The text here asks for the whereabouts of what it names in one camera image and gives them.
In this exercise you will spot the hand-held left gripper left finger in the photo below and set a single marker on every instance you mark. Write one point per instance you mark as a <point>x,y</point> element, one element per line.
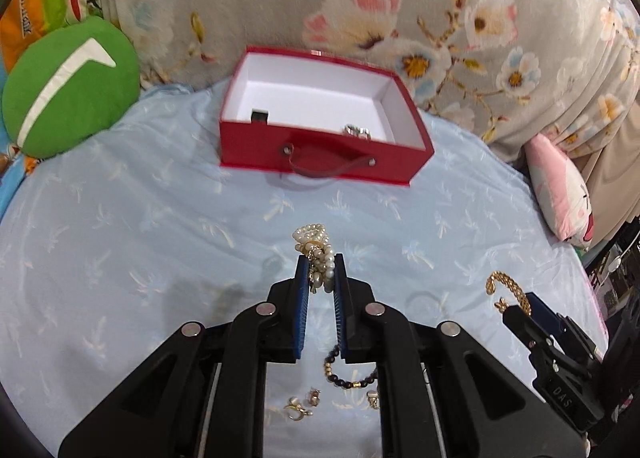
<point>301,310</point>

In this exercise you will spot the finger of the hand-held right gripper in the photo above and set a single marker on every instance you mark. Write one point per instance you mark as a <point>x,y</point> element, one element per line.
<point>547,314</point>
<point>520,328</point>

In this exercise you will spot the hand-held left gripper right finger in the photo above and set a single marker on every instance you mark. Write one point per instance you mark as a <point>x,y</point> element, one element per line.
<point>340,310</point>

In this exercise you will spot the red cardboard box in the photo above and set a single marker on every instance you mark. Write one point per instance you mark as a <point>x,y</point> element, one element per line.
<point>325,155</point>

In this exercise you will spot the pink printed pillow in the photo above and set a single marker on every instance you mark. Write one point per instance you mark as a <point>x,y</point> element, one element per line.
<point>560,188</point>

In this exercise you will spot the beige cloth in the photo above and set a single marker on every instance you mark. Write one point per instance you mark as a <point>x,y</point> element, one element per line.
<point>615,178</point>

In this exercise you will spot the light blue bedsheet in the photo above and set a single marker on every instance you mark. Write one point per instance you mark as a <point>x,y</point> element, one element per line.
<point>125,238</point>

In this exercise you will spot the black watch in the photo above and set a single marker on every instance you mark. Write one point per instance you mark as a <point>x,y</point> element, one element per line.
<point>259,116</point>

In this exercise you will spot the green round pillow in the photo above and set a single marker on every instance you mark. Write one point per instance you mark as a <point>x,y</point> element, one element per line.
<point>75,103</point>

